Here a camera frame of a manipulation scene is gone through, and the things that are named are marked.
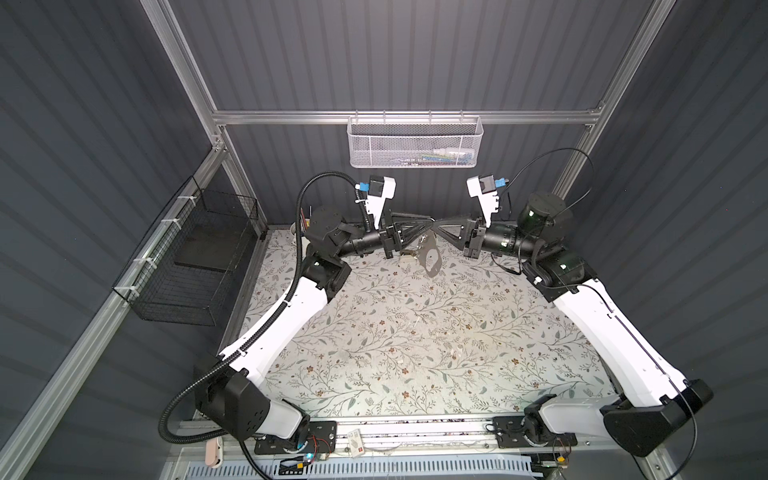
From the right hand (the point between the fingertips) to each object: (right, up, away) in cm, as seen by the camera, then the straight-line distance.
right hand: (435, 232), depth 57 cm
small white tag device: (-17, -51, +15) cm, 56 cm away
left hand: (0, +2, -1) cm, 2 cm away
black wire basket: (-60, -9, +15) cm, 63 cm away
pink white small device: (-50, -51, +12) cm, 72 cm away
